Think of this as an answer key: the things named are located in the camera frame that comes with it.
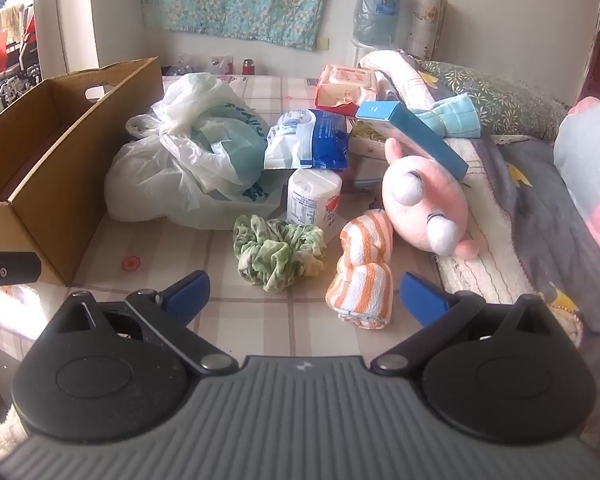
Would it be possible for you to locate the blue and white soft packet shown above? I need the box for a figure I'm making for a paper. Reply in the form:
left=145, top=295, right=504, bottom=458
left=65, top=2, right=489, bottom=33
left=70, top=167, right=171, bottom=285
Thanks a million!
left=263, top=109, right=353, bottom=171

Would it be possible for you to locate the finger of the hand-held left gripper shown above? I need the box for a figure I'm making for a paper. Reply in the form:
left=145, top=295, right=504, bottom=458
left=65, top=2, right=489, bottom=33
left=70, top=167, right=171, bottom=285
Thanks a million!
left=0, top=252, right=42, bottom=306

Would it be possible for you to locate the green leaf print pillow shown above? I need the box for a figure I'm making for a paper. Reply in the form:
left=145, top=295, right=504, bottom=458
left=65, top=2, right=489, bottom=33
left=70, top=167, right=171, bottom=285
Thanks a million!
left=420, top=60, right=568, bottom=141

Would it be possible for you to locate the white water dispenser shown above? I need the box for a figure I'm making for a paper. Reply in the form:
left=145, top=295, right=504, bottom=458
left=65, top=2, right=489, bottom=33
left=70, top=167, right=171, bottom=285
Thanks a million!
left=347, top=37, right=406, bottom=68

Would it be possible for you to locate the brown cardboard box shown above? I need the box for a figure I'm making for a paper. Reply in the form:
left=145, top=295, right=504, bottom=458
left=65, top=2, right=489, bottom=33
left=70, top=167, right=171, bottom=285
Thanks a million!
left=0, top=57, right=165, bottom=286

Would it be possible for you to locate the blue water dispenser bottle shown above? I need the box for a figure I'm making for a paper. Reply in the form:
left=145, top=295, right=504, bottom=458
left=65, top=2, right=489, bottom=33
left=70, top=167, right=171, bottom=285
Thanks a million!
left=354, top=0, right=403, bottom=46

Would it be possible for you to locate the teal knitted cloth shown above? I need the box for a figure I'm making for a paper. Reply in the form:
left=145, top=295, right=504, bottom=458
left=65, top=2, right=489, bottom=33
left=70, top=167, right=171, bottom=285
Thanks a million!
left=410, top=94, right=482, bottom=139

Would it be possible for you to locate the teal blue long carton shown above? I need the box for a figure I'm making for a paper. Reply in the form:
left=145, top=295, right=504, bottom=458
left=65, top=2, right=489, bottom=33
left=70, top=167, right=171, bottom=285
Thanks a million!
left=355, top=101, right=470, bottom=181

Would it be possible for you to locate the white plastic jar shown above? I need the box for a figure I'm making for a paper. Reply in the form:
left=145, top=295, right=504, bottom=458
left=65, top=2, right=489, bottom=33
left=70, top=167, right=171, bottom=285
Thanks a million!
left=286, top=167, right=343, bottom=228

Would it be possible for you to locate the orange striped towel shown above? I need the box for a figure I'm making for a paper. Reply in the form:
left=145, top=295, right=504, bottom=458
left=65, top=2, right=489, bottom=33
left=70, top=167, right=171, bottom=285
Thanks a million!
left=325, top=210, right=395, bottom=330

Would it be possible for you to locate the rolled floral paper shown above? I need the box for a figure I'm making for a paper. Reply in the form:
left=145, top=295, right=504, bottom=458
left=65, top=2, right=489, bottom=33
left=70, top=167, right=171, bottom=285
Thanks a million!
left=406, top=0, right=448, bottom=61

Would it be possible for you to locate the pink plush toy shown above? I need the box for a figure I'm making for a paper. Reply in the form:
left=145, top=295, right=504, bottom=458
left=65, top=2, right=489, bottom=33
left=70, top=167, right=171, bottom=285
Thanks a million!
left=381, top=137, right=481, bottom=261

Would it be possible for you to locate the white plastic shopping bag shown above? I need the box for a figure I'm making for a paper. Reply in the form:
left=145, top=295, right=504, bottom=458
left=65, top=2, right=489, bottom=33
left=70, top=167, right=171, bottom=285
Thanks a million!
left=104, top=72, right=281, bottom=231

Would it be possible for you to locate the plaid table cover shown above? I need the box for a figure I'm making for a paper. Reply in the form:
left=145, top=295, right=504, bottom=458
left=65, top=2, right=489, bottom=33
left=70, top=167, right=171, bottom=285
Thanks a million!
left=0, top=75, right=446, bottom=361

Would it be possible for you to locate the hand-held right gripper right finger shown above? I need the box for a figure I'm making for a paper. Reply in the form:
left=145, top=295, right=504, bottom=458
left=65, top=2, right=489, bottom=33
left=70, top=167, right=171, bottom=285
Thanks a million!
left=370, top=272, right=553, bottom=376

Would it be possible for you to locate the yellow patterned flat packet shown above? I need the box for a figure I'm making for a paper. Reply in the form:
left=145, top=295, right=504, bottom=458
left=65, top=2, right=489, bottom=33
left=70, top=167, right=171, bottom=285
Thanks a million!
left=351, top=123, right=395, bottom=143

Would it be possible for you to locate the green fabric scrunchie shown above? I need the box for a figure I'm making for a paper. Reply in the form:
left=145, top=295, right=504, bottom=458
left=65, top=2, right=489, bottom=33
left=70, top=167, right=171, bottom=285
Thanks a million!
left=232, top=214, right=327, bottom=292

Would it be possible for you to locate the grey bedsheet with yellow prints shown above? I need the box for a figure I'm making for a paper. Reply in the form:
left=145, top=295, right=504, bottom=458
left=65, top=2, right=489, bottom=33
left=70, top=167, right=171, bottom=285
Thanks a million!
left=475, top=132, right=600, bottom=361

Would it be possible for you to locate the pink and light blue quilt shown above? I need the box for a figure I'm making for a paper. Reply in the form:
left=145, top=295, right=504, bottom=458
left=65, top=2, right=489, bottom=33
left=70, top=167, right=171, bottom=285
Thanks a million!
left=552, top=95, right=600, bottom=256

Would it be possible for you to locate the teal floral wall cloth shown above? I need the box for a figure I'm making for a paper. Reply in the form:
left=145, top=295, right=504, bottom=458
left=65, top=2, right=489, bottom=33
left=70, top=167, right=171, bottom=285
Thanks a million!
left=140, top=0, right=351, bottom=52

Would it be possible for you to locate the clear plastic bags pile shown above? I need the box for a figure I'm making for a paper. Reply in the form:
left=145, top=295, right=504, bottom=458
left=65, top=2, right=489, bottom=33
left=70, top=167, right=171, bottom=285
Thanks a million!
left=161, top=51, right=236, bottom=79

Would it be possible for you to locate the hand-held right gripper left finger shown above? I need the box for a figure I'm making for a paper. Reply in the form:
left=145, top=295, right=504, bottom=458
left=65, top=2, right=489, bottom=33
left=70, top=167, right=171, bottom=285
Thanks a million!
left=55, top=270, right=236, bottom=376

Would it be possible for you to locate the pink wet wipes pack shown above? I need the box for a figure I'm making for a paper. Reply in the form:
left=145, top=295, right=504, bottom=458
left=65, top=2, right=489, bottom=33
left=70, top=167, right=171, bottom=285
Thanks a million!
left=314, top=65, right=378, bottom=113

